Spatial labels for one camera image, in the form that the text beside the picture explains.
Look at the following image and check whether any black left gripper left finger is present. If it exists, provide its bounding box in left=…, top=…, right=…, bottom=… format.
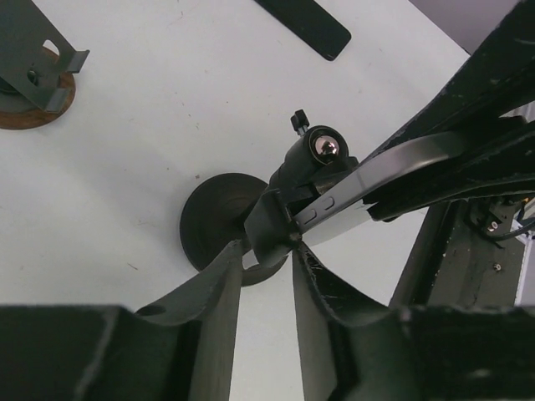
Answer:
left=136, top=240, right=243, bottom=400

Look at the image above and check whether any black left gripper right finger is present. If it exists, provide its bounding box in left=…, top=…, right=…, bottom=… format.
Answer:
left=293, top=243, right=389, bottom=400

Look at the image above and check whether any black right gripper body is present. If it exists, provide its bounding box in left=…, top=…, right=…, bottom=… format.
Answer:
left=390, top=195, right=534, bottom=307

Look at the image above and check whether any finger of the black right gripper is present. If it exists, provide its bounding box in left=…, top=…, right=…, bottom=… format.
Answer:
left=367, top=1, right=534, bottom=160
left=369, top=124, right=534, bottom=221

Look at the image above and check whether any silver phone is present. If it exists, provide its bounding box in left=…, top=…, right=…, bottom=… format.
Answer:
left=242, top=129, right=469, bottom=268

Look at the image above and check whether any black phone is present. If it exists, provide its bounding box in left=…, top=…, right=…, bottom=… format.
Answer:
left=257, top=0, right=352, bottom=62

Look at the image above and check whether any grey stand with wooden base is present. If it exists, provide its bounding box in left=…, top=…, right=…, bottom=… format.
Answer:
left=1, top=1, right=89, bottom=130

